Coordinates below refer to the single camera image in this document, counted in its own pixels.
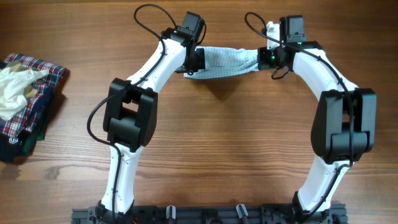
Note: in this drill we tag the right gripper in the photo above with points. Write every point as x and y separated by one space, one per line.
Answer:
263 63

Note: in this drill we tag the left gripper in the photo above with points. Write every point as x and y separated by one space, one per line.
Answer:
200 63

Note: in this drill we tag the light blue striped baby pants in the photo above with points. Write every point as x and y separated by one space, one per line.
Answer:
222 62

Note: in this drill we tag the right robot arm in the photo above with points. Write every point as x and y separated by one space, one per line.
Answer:
344 123

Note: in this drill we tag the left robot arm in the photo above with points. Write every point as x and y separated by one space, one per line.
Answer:
130 116

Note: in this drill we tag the olive green garment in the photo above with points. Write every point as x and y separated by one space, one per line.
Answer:
16 66

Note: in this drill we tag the white baby garment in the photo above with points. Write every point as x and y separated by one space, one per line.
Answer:
12 88

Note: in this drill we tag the dark green folded garment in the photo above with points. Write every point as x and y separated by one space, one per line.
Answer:
38 134

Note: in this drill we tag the red blue plaid shirt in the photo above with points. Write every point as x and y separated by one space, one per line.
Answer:
56 72

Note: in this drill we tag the navy blue folded garment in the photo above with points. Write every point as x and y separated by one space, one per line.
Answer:
11 146

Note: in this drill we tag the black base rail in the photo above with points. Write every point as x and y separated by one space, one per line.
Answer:
267 213

